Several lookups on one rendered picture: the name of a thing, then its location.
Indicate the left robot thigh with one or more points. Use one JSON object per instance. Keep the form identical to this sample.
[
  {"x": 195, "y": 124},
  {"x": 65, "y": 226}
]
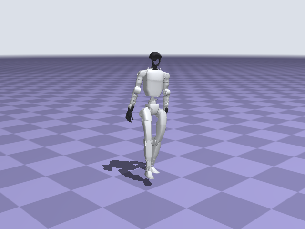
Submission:
[{"x": 160, "y": 127}]

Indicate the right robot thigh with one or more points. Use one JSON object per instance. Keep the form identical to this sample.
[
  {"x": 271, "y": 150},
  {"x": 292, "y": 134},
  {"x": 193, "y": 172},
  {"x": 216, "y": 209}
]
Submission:
[{"x": 145, "y": 114}]

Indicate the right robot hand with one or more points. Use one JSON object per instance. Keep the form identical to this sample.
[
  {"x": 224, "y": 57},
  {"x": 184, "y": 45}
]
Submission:
[{"x": 129, "y": 114}]

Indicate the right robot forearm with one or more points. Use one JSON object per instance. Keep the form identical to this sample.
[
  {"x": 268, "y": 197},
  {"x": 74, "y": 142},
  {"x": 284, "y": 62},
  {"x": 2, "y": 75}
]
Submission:
[{"x": 133, "y": 99}]

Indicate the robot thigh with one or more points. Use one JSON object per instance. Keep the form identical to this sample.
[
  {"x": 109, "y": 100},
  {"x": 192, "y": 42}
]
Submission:
[
  {"x": 160, "y": 127},
  {"x": 145, "y": 114}
]

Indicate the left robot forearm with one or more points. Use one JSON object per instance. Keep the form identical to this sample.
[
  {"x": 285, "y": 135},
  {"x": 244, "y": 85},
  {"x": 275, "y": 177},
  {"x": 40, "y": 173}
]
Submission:
[{"x": 165, "y": 102}]

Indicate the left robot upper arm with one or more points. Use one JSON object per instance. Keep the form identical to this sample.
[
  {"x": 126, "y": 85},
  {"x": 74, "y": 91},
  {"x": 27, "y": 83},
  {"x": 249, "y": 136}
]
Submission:
[{"x": 166, "y": 91}]

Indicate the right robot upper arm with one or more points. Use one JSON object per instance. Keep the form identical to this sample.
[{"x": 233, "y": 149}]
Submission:
[{"x": 140, "y": 75}]

